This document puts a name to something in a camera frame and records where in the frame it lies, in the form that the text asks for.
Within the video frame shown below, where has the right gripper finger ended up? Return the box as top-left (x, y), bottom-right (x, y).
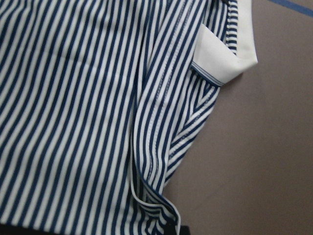
top-left (179, 221), bottom-right (190, 235)

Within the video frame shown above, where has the navy white striped polo shirt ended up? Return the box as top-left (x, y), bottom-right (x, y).
top-left (0, 0), bottom-right (257, 235)

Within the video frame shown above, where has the blue tape strip crosswise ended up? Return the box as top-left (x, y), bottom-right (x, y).
top-left (271, 0), bottom-right (313, 17)

